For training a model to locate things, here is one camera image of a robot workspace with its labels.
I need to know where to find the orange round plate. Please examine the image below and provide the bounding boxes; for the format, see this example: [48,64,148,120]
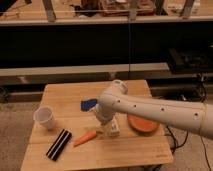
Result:
[127,115,159,133]

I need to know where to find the white plastic cup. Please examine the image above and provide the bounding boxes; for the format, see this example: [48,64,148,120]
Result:
[33,106,55,130]

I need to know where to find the wooden table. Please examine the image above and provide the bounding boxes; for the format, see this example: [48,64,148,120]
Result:
[21,82,173,171]

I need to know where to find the blue cloth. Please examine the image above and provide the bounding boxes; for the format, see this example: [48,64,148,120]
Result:
[80,98,97,111]

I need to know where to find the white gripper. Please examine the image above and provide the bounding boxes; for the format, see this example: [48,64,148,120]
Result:
[95,113,114,137]

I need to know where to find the black white striped block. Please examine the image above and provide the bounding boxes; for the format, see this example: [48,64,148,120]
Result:
[46,129,72,161]

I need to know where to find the black cables on floor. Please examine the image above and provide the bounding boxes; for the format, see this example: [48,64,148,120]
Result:
[164,74,213,171]

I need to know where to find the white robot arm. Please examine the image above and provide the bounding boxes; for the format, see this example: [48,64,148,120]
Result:
[95,80,213,140]

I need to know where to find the orange carrot-shaped pepper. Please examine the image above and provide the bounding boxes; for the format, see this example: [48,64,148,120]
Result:
[73,130,97,147]

